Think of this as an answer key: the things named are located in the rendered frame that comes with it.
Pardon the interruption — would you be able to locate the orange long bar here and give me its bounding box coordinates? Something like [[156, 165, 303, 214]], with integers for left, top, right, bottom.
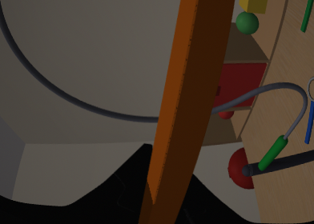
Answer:
[[139, 0, 235, 224]]

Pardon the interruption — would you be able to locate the green thin bar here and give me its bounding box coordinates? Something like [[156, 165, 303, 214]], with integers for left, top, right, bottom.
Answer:
[[301, 0, 314, 32]]

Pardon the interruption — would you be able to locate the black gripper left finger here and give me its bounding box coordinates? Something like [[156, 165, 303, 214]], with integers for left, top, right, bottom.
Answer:
[[0, 144, 153, 224]]

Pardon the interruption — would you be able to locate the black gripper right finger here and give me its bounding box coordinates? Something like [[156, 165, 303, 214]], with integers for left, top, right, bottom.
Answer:
[[175, 174, 256, 224]]

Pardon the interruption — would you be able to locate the blue handle with grey loop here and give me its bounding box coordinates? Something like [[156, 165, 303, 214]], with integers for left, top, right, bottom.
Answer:
[[304, 77, 314, 144]]

